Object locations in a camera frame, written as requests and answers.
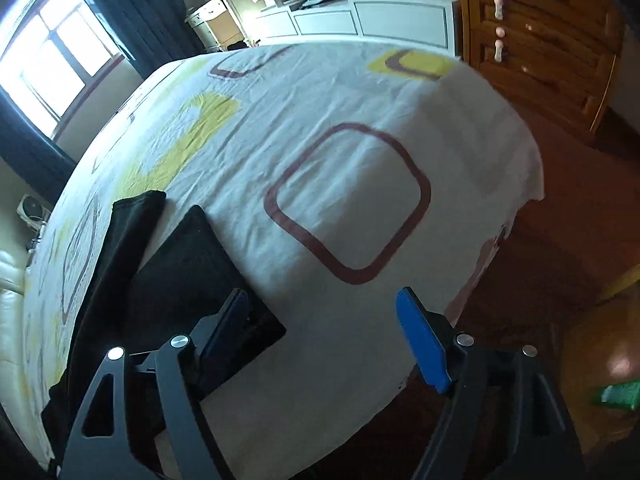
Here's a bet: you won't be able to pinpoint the white dressing table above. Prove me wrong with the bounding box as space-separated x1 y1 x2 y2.
186 0 262 52

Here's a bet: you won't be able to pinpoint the bright bedroom window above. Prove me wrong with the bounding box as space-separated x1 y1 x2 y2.
1 0 122 139

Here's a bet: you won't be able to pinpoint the cream tufted leather headboard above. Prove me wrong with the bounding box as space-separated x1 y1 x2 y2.
0 246 30 371

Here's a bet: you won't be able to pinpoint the dark blue left curtain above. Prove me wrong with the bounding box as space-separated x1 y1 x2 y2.
0 90 76 205

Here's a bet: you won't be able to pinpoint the small white fan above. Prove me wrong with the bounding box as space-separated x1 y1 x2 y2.
16 194 51 232

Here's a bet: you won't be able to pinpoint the dark blue right curtain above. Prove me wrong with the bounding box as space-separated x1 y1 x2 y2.
86 0 205 78

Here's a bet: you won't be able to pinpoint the dark blue curtain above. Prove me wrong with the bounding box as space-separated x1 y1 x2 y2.
0 90 76 205
86 0 205 78

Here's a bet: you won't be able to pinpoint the wooden cabinet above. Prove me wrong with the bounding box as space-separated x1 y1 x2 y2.
461 0 625 143

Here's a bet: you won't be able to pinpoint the black pants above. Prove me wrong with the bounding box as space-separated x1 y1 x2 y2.
41 191 286 460

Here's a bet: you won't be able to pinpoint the white tv console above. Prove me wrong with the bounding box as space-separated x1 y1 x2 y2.
250 0 462 58

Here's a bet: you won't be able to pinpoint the patterned white bed sheet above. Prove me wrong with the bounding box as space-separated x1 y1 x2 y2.
1 42 544 479

